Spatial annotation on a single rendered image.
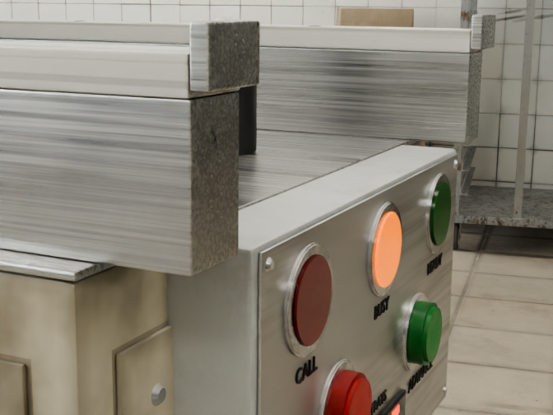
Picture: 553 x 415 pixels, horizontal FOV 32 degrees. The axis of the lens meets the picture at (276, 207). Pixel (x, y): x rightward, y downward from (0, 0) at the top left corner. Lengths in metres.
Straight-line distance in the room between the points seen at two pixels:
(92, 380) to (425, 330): 0.21
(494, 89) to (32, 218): 4.10
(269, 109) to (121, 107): 0.31
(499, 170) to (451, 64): 3.87
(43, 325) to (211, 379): 0.06
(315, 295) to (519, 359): 2.34
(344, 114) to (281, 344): 0.25
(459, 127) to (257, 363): 0.25
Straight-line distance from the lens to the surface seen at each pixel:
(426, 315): 0.46
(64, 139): 0.28
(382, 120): 0.54
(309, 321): 0.33
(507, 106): 4.36
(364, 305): 0.40
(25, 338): 0.29
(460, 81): 0.53
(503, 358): 2.66
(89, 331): 0.28
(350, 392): 0.37
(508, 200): 3.99
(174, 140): 0.26
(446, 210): 0.49
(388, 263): 0.41
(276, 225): 0.33
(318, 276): 0.34
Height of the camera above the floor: 0.91
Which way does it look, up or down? 12 degrees down
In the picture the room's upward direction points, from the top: 1 degrees clockwise
